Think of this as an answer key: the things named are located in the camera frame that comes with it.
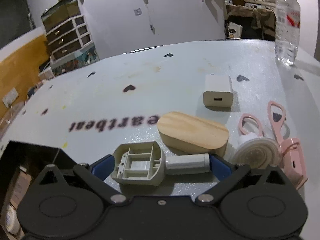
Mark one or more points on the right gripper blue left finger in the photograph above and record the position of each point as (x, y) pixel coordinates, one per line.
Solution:
(103, 167)

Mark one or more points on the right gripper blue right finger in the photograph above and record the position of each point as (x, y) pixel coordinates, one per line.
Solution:
(220, 168)

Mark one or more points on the grey plastic handle tool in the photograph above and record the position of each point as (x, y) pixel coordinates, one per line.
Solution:
(146, 164)

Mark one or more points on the oval wooden block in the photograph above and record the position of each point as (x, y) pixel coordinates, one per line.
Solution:
(193, 135)

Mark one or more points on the pink scissors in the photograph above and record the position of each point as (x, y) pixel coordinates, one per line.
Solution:
(292, 157)

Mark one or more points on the white USB charger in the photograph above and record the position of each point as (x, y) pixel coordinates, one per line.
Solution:
(218, 91)

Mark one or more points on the white tape roll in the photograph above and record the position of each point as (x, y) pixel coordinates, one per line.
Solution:
(257, 152)

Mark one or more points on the white drawer cabinet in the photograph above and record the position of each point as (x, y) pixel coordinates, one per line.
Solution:
(70, 44)

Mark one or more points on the clear plastic water bottle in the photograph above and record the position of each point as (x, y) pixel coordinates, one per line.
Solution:
(287, 31)

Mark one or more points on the dark chair with clothes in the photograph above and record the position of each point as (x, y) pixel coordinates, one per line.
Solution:
(248, 23)

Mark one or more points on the glass fish tank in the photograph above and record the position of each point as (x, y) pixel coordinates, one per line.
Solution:
(61, 11)

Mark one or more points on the white wall socket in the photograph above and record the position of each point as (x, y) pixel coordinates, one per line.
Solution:
(10, 97)

